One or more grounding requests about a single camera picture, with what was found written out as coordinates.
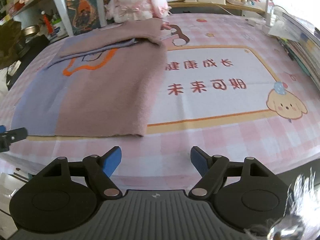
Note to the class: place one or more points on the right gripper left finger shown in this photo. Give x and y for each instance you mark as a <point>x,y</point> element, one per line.
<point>99,169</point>

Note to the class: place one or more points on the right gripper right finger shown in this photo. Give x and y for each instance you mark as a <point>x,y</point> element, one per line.
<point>212,171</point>

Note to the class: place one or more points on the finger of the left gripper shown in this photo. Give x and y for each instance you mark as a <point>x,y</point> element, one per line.
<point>11,136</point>

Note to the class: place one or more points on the purple and pink sweater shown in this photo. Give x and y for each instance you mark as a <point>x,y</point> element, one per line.
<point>99,84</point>

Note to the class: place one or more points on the pink checkered desk mat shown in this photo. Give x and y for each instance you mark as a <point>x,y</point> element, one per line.
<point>227,88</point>

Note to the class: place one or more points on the brown olive cloth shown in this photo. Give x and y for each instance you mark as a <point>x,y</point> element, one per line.
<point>11,33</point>

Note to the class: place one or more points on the metal bowl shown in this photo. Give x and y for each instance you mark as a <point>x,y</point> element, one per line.
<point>30,31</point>

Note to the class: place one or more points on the red tassel ornament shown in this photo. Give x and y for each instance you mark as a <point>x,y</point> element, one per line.
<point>47,22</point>

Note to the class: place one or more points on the white usb adapter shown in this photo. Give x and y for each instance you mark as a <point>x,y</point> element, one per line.
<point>251,22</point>

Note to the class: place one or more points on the Harry Potter book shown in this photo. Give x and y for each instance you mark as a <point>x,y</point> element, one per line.
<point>85,15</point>

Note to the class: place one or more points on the stack of books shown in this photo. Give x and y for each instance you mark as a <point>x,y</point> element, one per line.
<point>300,39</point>

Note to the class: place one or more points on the white charger plug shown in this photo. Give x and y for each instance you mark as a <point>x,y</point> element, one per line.
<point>270,19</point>

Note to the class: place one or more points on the pink white plush bunny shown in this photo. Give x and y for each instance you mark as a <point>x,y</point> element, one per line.
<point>136,10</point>

